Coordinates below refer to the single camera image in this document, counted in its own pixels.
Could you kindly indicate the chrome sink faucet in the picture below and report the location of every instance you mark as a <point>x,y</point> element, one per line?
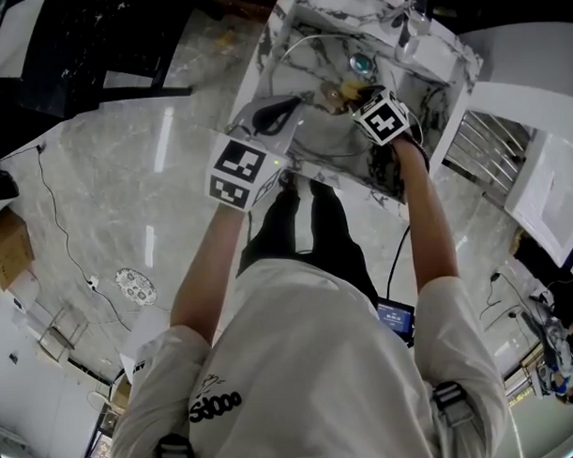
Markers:
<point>413,26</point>

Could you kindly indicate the small brown cardboard box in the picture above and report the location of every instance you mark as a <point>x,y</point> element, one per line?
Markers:
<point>6,252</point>

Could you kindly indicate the patterned round plate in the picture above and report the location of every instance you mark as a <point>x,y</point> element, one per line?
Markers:
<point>136,287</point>

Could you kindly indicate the person's black trousers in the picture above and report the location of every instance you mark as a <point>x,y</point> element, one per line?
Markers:
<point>324,231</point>

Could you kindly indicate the white sink table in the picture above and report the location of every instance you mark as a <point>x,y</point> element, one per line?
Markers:
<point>548,200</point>

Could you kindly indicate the person's left forearm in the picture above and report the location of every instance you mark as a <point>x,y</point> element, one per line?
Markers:
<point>208,273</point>

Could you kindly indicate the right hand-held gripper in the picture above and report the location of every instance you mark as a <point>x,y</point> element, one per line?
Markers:
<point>381,121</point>

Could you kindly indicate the white power strip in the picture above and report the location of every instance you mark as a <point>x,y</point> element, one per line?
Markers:
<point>93,282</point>

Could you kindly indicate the white marble sink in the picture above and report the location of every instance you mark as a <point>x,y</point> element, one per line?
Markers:
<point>430,58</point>

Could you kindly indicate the black screen device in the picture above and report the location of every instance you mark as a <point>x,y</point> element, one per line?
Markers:
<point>395,318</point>

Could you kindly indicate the metal bar rack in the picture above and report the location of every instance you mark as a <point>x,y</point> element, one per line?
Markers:
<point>490,150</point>

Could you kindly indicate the person's white t-shirt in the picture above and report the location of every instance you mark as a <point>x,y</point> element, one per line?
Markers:
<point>310,363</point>

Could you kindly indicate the black marble sink table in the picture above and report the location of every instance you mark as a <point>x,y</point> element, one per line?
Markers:
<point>97,42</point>

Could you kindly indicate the person's right forearm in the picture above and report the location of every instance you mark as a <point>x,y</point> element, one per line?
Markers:
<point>427,218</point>

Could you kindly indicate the white rectangular basin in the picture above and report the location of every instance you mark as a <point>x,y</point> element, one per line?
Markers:
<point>17,40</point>

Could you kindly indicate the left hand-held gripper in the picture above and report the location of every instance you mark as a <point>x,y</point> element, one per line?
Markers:
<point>240,171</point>

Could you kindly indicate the person's shoe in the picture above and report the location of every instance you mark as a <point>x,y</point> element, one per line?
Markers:
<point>289,181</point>

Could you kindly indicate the yellow sponge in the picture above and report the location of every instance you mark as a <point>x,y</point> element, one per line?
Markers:
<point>352,87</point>

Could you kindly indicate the small metal frame stand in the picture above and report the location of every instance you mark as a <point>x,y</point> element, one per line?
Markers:
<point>60,339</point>

